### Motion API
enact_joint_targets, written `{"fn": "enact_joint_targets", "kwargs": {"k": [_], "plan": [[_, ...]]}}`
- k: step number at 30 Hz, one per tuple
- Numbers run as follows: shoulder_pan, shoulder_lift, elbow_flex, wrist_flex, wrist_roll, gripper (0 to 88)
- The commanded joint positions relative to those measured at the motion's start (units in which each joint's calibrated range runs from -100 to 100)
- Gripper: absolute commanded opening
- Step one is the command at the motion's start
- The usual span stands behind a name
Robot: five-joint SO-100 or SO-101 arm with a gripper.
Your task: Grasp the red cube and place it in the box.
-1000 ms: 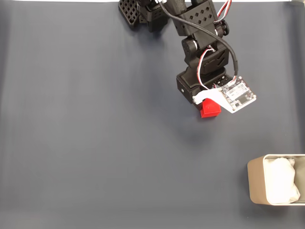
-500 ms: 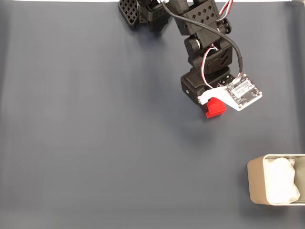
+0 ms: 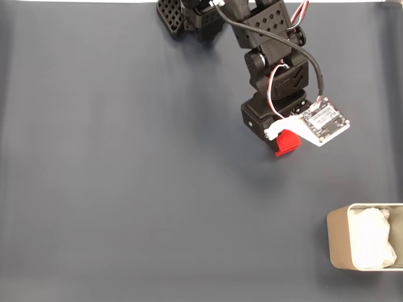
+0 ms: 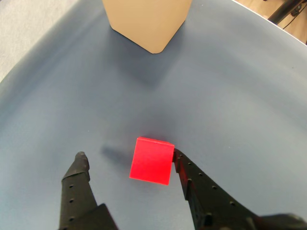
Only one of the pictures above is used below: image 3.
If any long red-white servo wire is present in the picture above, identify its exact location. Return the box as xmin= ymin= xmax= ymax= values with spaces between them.
xmin=266 ymin=62 xmax=291 ymax=121

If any red cube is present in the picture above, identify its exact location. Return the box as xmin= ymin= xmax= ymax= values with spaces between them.
xmin=274 ymin=128 xmax=302 ymax=157

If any beige rounded box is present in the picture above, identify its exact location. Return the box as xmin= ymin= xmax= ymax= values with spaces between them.
xmin=326 ymin=203 xmax=403 ymax=271

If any white crumpled cloth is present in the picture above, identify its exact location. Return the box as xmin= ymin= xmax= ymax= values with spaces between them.
xmin=349 ymin=206 xmax=398 ymax=270

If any dark blue table mat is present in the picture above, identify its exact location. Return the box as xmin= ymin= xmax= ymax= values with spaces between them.
xmin=0 ymin=2 xmax=403 ymax=302

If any short red-white servo wire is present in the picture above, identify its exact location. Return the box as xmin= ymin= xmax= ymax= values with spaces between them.
xmin=287 ymin=0 xmax=310 ymax=31

